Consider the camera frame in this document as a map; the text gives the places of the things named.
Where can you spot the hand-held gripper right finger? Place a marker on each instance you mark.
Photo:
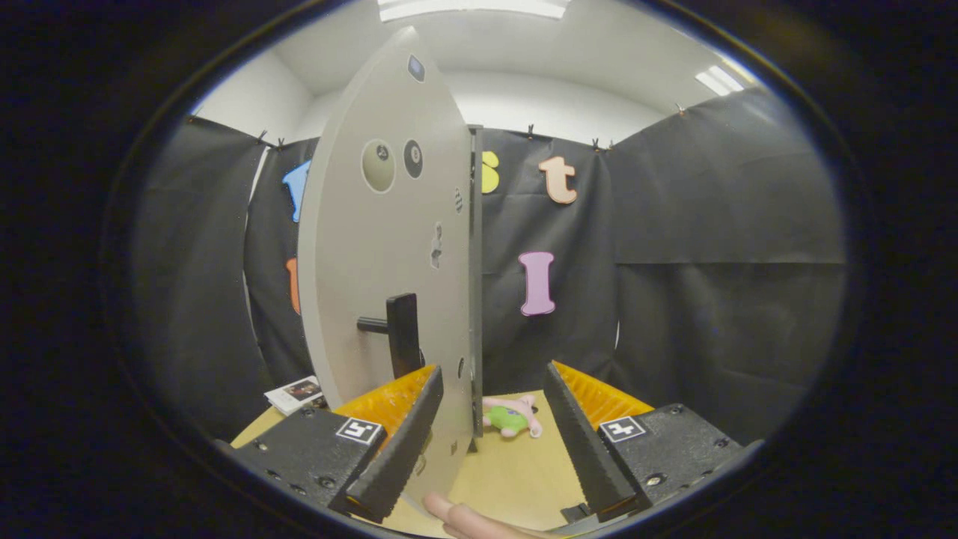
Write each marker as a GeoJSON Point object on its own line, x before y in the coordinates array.
{"type": "Point", "coordinates": [584, 442]}

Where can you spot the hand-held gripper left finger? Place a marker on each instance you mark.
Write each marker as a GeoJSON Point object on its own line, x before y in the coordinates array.
{"type": "Point", "coordinates": [404, 449]}

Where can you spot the grey shoe cabinet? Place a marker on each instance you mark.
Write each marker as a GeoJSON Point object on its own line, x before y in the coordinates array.
{"type": "Point", "coordinates": [476, 299]}

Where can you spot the white shoe cabinet door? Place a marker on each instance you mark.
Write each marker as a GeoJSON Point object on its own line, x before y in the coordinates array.
{"type": "Point", "coordinates": [359, 247]}

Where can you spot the green pink plush toy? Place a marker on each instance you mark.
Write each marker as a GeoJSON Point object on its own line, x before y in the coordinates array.
{"type": "Point", "coordinates": [510, 418]}

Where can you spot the white book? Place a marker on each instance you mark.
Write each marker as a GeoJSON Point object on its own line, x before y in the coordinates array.
{"type": "Point", "coordinates": [296, 393]}

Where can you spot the black backdrop cloth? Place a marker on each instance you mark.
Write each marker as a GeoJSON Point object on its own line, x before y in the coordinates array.
{"type": "Point", "coordinates": [711, 299]}

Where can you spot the small ceiling light panel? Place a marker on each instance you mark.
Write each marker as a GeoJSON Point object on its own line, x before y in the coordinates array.
{"type": "Point", "coordinates": [718, 79]}

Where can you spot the large ceiling light panel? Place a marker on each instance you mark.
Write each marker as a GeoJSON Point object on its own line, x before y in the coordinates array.
{"type": "Point", "coordinates": [471, 7]}

